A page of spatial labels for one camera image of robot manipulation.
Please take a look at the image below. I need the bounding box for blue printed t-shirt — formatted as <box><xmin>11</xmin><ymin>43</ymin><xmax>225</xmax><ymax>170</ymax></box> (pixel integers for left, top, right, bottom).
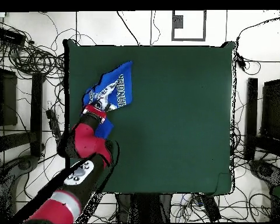
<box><xmin>82</xmin><ymin>61</ymin><xmax>134</xmax><ymax>140</ymax></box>

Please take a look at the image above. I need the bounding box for dark flat panel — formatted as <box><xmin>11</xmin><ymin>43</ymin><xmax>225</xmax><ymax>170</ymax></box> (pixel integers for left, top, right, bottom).
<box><xmin>0</xmin><ymin>68</ymin><xmax>18</xmax><ymax>127</ymax></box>
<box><xmin>261</xmin><ymin>78</ymin><xmax>280</xmax><ymax>141</ymax></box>

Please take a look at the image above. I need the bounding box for dark grey stand base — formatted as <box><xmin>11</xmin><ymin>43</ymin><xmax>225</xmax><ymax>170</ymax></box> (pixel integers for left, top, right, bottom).
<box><xmin>4</xmin><ymin>155</ymin><xmax>40</xmax><ymax>178</ymax></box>
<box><xmin>248</xmin><ymin>159</ymin><xmax>280</xmax><ymax>187</ymax></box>

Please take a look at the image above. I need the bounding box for dark green table cloth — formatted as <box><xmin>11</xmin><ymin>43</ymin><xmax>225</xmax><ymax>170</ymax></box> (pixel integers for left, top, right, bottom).
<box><xmin>63</xmin><ymin>38</ymin><xmax>236</xmax><ymax>196</ymax></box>

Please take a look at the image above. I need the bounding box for black box device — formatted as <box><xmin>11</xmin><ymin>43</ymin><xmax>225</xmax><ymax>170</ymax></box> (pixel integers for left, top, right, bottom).
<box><xmin>0</xmin><ymin>27</ymin><xmax>27</xmax><ymax>47</ymax></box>

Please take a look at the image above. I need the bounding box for black power adapter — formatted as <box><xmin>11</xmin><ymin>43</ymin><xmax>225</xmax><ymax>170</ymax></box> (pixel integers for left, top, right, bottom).
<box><xmin>236</xmin><ymin>52</ymin><xmax>248</xmax><ymax>72</ymax></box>

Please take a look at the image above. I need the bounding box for black upright post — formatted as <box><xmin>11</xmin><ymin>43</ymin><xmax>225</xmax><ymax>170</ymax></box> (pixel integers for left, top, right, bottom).
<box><xmin>30</xmin><ymin>72</ymin><xmax>44</xmax><ymax>158</ymax></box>
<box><xmin>244</xmin><ymin>77</ymin><xmax>259</xmax><ymax>161</ymax></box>

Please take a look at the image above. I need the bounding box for coiled black cable tangle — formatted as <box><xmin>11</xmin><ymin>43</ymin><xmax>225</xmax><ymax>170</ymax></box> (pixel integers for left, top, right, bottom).
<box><xmin>4</xmin><ymin>43</ymin><xmax>65</xmax><ymax>79</ymax></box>

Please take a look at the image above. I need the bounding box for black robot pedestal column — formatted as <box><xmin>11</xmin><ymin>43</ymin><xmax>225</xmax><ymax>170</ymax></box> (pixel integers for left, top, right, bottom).
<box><xmin>115</xmin><ymin>193</ymin><xmax>172</xmax><ymax>223</ymax></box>

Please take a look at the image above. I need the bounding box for grey square floor frame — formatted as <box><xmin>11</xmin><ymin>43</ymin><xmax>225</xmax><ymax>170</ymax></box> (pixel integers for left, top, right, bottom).
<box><xmin>171</xmin><ymin>9</ymin><xmax>207</xmax><ymax>42</ymax></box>

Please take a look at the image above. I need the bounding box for black cable bundle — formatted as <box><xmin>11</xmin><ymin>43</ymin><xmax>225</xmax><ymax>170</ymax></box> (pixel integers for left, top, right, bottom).
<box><xmin>229</xmin><ymin>125</ymin><xmax>249</xmax><ymax>164</ymax></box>

